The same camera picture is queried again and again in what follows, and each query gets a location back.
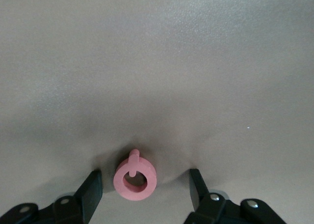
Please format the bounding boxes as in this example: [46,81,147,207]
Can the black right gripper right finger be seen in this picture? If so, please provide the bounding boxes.
[183,168,288,224]

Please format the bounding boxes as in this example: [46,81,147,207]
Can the red letter Q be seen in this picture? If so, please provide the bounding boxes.
[113,148,157,202]

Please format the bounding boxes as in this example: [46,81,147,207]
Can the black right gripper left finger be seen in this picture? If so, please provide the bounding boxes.
[0,169,103,224]

